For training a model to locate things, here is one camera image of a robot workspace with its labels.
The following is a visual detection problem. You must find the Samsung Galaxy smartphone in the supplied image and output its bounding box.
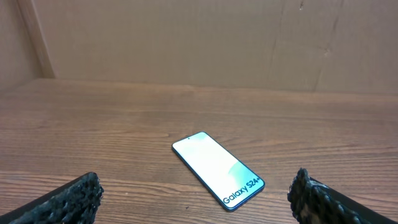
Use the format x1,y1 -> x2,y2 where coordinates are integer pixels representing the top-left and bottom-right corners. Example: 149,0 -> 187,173
172,131 -> 266,212

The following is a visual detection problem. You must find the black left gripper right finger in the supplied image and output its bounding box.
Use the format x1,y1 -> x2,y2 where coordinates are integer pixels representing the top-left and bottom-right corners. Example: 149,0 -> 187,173
287,168 -> 397,224

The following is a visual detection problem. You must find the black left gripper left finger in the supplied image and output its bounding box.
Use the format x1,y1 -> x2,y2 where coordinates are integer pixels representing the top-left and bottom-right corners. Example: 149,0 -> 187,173
1,172 -> 104,224

